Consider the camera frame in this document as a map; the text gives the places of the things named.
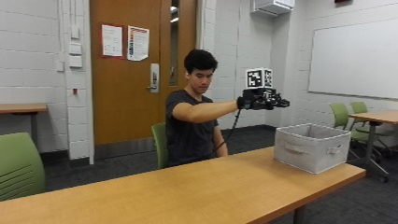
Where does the silver door handle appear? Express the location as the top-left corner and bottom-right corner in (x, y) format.
(145, 63), (161, 94)

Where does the colourful paper notice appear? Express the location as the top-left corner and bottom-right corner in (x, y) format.
(125, 25), (150, 63)

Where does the white marker cube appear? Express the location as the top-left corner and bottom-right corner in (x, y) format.
(245, 67), (274, 90)

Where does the black glove cable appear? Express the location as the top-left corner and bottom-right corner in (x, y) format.
(210, 108), (242, 157)

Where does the white wall switch box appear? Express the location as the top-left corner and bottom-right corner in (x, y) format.
(68, 55), (84, 69)
(68, 42), (84, 57)

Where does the the person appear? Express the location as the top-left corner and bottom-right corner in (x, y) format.
(164, 49), (239, 168)

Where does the grey fabric storage bin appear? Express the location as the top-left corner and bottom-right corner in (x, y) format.
(273, 122), (351, 175)

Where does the green chair with metal legs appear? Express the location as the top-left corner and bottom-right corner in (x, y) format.
(349, 101), (398, 157)
(329, 102), (374, 160)

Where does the white wall unit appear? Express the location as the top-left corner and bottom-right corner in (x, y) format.
(250, 0), (295, 18)

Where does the large green chair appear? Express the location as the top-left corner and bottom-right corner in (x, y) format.
(0, 132), (48, 203)

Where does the green chair behind person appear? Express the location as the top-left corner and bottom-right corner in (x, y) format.
(150, 121), (170, 170)

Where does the white whiteboard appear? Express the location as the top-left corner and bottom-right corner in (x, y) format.
(307, 18), (398, 101)

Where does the wooden side table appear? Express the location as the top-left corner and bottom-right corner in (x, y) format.
(0, 103), (49, 147)

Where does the white wall conduit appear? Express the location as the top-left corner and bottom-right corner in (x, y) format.
(68, 0), (82, 40)

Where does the white paper notice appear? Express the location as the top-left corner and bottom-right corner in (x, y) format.
(101, 23), (124, 59)

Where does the wooden door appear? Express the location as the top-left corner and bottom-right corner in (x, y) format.
(89, 0), (199, 146)

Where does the wooden table with metal leg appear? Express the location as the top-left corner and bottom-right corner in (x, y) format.
(347, 108), (398, 184)

